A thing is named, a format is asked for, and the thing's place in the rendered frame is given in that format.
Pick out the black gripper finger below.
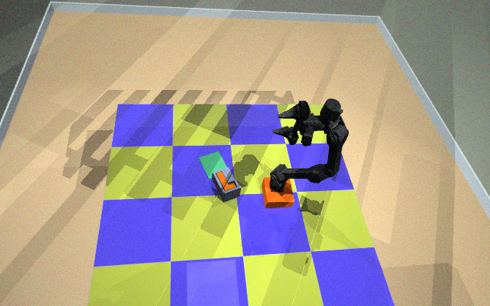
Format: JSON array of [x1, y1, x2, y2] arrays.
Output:
[[278, 104, 302, 121], [272, 126, 292, 142]]

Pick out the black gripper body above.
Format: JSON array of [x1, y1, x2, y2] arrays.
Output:
[[289, 100, 319, 145]]

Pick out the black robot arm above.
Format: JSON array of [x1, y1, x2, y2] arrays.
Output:
[[270, 99, 349, 192]]

